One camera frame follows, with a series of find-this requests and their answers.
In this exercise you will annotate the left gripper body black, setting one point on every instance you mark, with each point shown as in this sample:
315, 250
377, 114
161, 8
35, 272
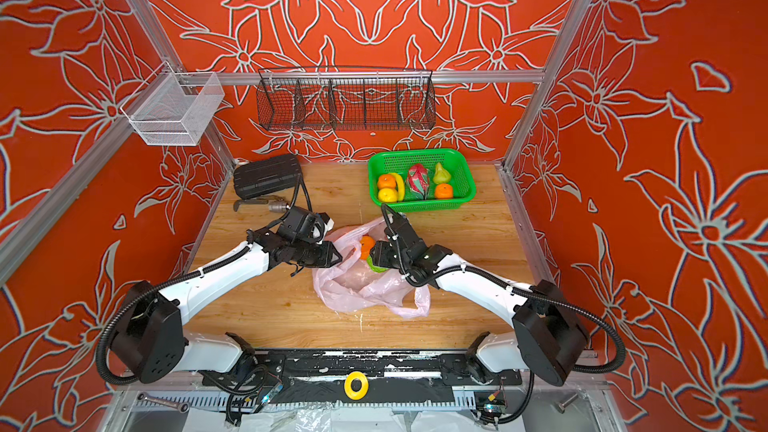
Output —
313, 254

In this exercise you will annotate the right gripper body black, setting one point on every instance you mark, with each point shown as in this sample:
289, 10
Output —
392, 255

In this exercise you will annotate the green fruit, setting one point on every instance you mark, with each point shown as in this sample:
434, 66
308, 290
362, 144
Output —
375, 268
441, 175

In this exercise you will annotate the pink plastic bag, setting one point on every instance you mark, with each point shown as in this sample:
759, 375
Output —
353, 285

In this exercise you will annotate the orange mandarin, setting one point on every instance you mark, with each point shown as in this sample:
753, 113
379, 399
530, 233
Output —
444, 191
367, 243
387, 181

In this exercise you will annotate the pink dragon fruit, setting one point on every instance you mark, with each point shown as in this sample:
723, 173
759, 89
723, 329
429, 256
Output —
418, 180

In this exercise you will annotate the yellow mandarin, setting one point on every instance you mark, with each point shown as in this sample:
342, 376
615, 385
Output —
388, 195

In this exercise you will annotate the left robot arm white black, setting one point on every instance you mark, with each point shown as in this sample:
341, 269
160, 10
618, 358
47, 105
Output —
144, 340

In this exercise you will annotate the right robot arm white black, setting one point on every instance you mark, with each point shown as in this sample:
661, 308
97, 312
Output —
547, 336

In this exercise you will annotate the yellow banana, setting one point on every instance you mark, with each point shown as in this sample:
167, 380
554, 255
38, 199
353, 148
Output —
400, 186

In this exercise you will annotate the black plastic case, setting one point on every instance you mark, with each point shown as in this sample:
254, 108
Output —
266, 176

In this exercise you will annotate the green plastic basket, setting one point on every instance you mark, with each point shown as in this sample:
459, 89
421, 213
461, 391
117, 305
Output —
462, 181

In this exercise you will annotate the yellow tape roll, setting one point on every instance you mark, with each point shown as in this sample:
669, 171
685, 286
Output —
356, 386

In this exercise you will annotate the metal wrench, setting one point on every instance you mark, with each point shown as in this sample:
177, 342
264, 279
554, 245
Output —
180, 407

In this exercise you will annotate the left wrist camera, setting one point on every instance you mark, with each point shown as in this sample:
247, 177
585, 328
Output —
321, 226

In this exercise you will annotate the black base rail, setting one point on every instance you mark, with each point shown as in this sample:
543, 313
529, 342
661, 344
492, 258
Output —
274, 380

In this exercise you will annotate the black wire wall basket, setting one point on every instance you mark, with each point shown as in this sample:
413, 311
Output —
351, 99

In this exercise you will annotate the clear plastic wall bin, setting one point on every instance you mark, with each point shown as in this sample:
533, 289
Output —
164, 110

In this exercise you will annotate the metal bolt on frame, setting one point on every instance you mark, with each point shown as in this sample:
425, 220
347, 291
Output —
562, 405

